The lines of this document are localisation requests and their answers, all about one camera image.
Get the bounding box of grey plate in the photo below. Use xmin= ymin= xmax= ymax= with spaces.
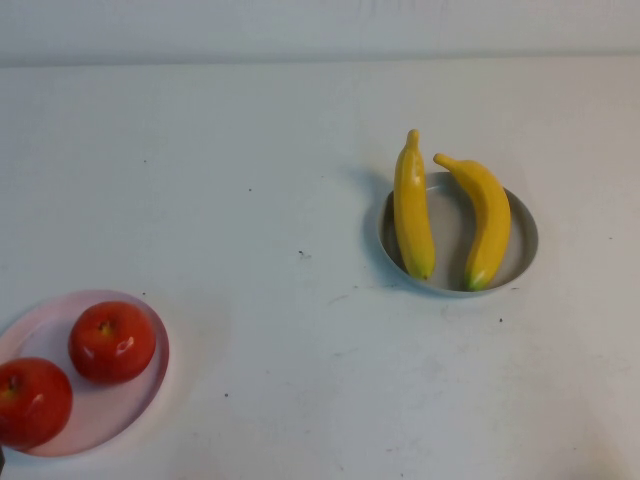
xmin=376 ymin=171 xmax=540 ymax=300

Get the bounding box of pink plate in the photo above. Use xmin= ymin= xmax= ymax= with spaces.
xmin=0 ymin=288 xmax=170 ymax=457

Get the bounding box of red plastic apple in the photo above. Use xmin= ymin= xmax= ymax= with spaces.
xmin=68 ymin=300 xmax=157 ymax=385
xmin=0 ymin=357 xmax=75 ymax=450

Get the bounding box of yellow plastic banana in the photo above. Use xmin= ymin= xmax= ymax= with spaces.
xmin=393 ymin=128 xmax=436 ymax=281
xmin=432 ymin=152 xmax=512 ymax=293

